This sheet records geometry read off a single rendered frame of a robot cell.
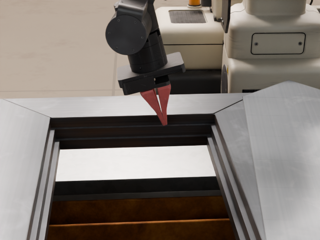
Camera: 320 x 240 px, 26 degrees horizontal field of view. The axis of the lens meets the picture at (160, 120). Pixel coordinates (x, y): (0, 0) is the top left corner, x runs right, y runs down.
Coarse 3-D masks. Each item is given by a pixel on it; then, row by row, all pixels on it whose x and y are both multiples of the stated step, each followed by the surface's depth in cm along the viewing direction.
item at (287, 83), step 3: (285, 81) 126; (288, 81) 126; (291, 81) 126; (294, 81) 126; (276, 84) 125; (279, 84) 125; (282, 84) 125; (285, 84) 125; (288, 84) 125; (291, 84) 125; (294, 84) 125; (297, 84) 125; (300, 84) 125; (303, 84) 125
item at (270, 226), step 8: (264, 224) 81; (272, 224) 81; (280, 224) 81; (288, 224) 81; (296, 224) 81; (304, 224) 81; (312, 224) 81; (264, 232) 79; (272, 232) 79; (280, 232) 79; (288, 232) 79; (296, 232) 79; (304, 232) 79; (312, 232) 79
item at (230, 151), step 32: (64, 128) 111; (96, 128) 111; (128, 128) 112; (160, 128) 112; (192, 128) 112; (224, 128) 107; (224, 160) 100; (224, 192) 95; (256, 192) 88; (32, 224) 84; (256, 224) 81
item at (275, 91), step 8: (272, 88) 123; (280, 88) 123; (288, 88) 123; (296, 88) 123; (304, 88) 123; (312, 88) 123; (248, 96) 119; (256, 96) 119; (264, 96) 119; (272, 96) 119; (280, 96) 119; (288, 96) 119; (296, 96) 119; (304, 96) 119; (312, 96) 119
